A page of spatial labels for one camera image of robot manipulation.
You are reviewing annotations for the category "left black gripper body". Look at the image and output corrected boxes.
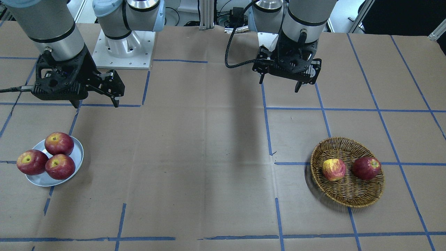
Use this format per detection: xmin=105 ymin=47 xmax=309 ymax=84
xmin=252 ymin=32 xmax=322 ymax=85

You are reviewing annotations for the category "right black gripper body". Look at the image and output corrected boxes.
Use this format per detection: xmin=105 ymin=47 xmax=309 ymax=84
xmin=31 ymin=45 xmax=125 ymax=101

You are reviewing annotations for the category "yellow-red apple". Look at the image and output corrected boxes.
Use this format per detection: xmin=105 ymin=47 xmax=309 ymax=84
xmin=322 ymin=159 xmax=346 ymax=181

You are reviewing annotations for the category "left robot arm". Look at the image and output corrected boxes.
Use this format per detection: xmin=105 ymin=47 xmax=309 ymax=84
xmin=247 ymin=0 xmax=336 ymax=92

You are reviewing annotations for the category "red apple on plate back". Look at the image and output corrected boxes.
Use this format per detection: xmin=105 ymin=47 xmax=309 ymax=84
xmin=44 ymin=132 xmax=74 ymax=155

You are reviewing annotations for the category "red apple on plate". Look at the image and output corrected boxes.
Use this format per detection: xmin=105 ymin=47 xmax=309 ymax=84
xmin=16 ymin=149 xmax=49 ymax=175
xmin=45 ymin=154 xmax=76 ymax=180
xmin=44 ymin=132 xmax=74 ymax=155

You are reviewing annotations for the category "light blue plate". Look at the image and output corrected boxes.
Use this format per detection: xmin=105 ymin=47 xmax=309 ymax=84
xmin=25 ymin=137 xmax=84 ymax=187

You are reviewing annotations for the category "red apple on plate front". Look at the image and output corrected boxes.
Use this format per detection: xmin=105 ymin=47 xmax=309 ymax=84
xmin=45 ymin=154 xmax=76 ymax=180

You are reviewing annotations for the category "dark red apple in basket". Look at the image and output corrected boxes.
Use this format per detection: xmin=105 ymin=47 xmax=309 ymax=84
xmin=352 ymin=157 xmax=381 ymax=181

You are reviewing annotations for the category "brown wicker basket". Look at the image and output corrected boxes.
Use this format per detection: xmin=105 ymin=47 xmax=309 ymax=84
xmin=310 ymin=137 xmax=385 ymax=208

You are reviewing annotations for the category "black braided cable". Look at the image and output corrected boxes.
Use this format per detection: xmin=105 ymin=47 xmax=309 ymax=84
xmin=224 ymin=0 xmax=265 ymax=69
xmin=0 ymin=85 xmax=34 ymax=94

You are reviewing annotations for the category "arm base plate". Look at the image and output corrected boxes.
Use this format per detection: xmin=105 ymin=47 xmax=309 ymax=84
xmin=91 ymin=31 xmax=156 ymax=70

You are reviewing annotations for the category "aluminium frame post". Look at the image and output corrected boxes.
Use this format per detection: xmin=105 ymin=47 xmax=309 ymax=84
xmin=198 ymin=0 xmax=216 ymax=30

